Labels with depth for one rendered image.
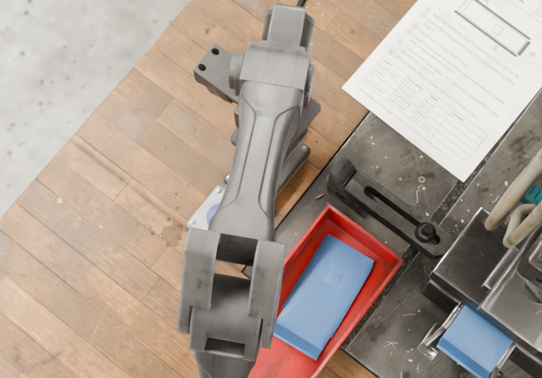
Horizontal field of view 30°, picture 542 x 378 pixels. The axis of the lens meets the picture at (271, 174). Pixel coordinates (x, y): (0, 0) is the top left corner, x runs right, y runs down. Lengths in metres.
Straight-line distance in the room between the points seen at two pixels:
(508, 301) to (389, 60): 0.41
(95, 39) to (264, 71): 1.44
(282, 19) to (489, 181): 0.41
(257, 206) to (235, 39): 0.52
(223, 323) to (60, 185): 0.49
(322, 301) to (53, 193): 0.39
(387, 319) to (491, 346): 0.15
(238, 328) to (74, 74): 1.53
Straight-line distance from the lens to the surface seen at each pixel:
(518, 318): 1.17
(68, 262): 1.36
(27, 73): 2.44
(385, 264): 1.33
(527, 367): 1.32
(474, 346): 1.25
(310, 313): 1.31
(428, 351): 1.24
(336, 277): 1.32
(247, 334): 0.96
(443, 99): 1.41
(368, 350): 1.32
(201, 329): 0.97
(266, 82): 1.02
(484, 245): 1.22
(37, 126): 2.39
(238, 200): 0.94
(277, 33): 1.12
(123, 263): 1.35
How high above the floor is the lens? 2.21
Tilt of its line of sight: 74 degrees down
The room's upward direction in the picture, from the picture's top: 1 degrees counter-clockwise
